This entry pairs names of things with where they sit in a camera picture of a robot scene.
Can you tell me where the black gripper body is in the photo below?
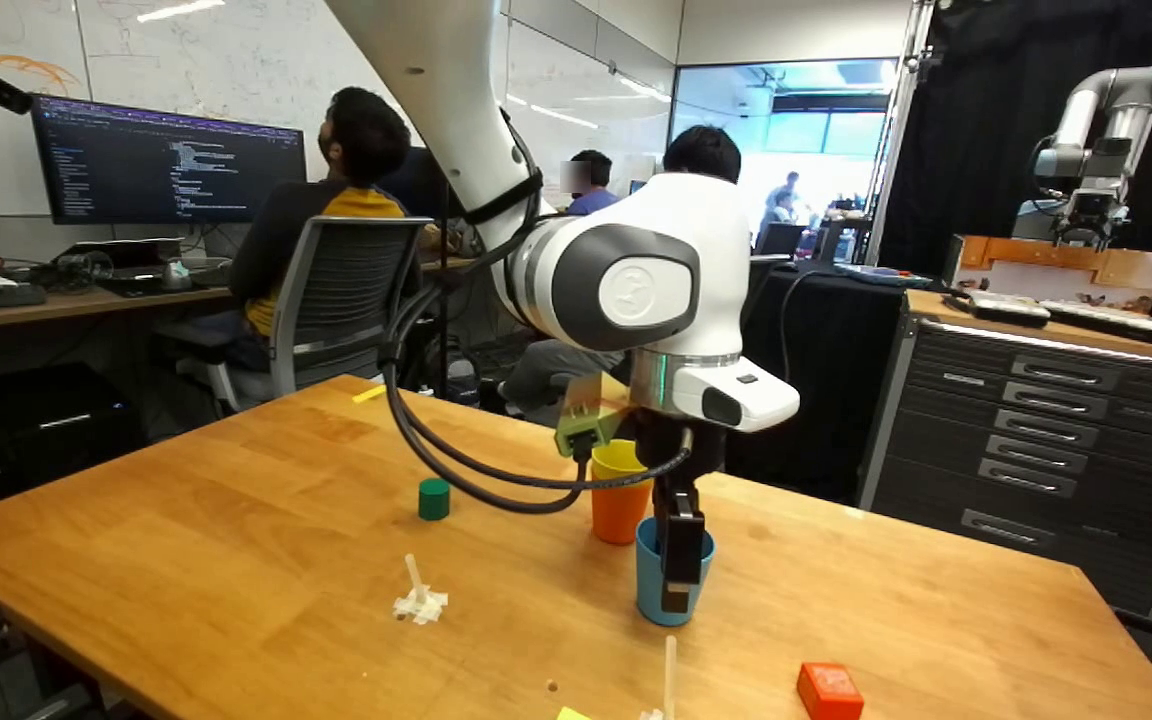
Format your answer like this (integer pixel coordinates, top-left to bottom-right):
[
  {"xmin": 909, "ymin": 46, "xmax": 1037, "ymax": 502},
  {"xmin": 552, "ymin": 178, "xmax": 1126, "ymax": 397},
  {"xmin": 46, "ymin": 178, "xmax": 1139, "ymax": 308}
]
[{"xmin": 620, "ymin": 405, "xmax": 728, "ymax": 501}]

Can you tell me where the blue plastic cup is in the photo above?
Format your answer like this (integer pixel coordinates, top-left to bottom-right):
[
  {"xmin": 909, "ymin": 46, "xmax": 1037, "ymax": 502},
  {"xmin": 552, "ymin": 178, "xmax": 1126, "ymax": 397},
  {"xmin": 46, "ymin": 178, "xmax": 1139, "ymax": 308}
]
[{"xmin": 632, "ymin": 511, "xmax": 722, "ymax": 633}]

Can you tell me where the yellow plastic cup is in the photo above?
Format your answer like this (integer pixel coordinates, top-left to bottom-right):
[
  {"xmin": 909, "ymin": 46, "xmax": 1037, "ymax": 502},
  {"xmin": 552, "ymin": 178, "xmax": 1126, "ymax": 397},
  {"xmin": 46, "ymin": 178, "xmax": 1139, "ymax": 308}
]
[{"xmin": 587, "ymin": 435, "xmax": 652, "ymax": 486}]

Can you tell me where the orange plastic cup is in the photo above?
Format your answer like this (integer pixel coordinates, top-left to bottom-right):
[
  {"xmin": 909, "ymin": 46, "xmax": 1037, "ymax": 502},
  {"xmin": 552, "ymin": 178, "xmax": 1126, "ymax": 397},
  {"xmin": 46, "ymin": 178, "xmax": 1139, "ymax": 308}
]
[{"xmin": 587, "ymin": 477, "xmax": 655, "ymax": 550}]

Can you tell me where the red cube block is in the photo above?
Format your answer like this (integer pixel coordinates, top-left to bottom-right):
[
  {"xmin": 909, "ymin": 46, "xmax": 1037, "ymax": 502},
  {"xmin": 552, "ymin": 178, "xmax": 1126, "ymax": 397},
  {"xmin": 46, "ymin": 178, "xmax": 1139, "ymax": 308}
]
[{"xmin": 793, "ymin": 658, "xmax": 868, "ymax": 720}]

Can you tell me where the green cylinder block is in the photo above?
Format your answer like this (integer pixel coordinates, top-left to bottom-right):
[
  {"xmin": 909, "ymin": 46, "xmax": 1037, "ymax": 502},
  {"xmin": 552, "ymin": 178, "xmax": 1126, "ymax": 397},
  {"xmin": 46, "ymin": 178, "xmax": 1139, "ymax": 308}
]
[{"xmin": 414, "ymin": 477, "xmax": 456, "ymax": 522}]

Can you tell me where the distant standing person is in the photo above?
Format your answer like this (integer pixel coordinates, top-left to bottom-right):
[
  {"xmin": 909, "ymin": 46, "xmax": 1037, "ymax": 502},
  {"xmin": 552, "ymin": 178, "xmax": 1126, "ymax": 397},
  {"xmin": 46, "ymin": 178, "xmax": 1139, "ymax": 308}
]
[{"xmin": 756, "ymin": 168, "xmax": 808, "ymax": 232}]

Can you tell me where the person in blue shirt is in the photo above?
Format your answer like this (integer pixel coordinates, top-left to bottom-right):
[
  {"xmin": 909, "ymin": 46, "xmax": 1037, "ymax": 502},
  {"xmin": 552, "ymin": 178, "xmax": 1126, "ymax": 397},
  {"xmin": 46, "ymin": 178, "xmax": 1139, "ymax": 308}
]
[{"xmin": 561, "ymin": 149, "xmax": 620, "ymax": 221}]

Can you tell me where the person with black hair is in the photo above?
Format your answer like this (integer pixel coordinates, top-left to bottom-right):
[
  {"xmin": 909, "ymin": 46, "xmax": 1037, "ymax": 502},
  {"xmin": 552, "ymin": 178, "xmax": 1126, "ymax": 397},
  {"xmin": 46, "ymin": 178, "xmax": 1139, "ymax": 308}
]
[{"xmin": 660, "ymin": 120, "xmax": 747, "ymax": 187}]

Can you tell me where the grey drawer cabinet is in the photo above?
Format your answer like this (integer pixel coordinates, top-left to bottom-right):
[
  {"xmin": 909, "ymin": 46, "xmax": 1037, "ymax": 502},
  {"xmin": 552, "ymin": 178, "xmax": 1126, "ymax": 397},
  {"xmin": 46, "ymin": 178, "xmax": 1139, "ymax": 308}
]
[{"xmin": 856, "ymin": 285, "xmax": 1152, "ymax": 621}]

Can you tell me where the black keyboard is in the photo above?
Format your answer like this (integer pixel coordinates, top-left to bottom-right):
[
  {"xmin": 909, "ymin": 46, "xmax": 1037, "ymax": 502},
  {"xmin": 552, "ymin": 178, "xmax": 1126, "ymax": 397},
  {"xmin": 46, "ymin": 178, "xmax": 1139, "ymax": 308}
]
[
  {"xmin": 952, "ymin": 289, "xmax": 1055, "ymax": 331},
  {"xmin": 1037, "ymin": 294, "xmax": 1152, "ymax": 346}
]

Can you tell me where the grey office chair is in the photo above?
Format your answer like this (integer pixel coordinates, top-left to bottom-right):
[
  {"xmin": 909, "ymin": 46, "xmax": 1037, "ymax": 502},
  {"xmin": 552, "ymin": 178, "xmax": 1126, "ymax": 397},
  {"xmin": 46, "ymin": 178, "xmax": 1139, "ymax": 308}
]
[{"xmin": 154, "ymin": 211, "xmax": 438, "ymax": 413}]

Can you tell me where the cardboard box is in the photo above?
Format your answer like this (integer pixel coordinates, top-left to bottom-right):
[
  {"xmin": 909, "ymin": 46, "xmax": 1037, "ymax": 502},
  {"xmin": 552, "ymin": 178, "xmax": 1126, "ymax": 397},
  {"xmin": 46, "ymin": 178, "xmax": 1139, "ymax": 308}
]
[{"xmin": 943, "ymin": 232, "xmax": 1152, "ymax": 316}]

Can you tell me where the person in yellow shirt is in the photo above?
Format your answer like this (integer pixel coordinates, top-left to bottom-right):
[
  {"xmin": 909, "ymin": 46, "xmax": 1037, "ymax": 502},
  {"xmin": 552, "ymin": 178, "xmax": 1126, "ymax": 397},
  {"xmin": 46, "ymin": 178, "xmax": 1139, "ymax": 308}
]
[{"xmin": 225, "ymin": 83, "xmax": 424, "ymax": 342}]

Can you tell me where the black computer monitor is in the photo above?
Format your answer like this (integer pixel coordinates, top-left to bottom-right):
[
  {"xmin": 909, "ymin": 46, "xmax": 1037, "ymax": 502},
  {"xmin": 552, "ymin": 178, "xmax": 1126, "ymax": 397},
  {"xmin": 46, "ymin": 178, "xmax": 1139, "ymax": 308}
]
[{"xmin": 27, "ymin": 91, "xmax": 314, "ymax": 229}]

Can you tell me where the wooden office desk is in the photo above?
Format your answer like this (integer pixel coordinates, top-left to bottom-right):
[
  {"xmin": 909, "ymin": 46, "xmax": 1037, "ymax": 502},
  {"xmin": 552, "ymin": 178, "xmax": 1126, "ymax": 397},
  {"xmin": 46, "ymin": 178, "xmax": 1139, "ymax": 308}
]
[{"xmin": 0, "ymin": 278, "xmax": 240, "ymax": 356}]

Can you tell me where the green wrist cable connector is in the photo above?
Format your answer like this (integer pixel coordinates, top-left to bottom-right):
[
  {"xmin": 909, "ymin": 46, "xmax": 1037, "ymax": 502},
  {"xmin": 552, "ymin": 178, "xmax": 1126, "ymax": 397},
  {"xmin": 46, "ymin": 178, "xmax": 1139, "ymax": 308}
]
[{"xmin": 552, "ymin": 406, "xmax": 625, "ymax": 465}]

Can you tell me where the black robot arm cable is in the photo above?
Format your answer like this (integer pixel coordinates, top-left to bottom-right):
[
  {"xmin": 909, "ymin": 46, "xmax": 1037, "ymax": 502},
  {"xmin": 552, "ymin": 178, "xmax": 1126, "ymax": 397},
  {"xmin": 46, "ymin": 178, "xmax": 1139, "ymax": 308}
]
[{"xmin": 379, "ymin": 168, "xmax": 699, "ymax": 520}]

